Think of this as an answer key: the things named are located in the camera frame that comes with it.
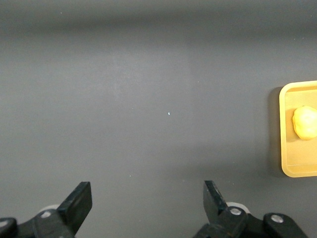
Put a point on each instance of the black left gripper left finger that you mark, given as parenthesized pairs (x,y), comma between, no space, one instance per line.
(74,210)

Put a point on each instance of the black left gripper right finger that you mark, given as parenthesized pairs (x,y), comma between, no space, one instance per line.
(215,210)

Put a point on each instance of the yellow plastic tray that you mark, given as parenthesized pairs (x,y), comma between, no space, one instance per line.
(284,153)

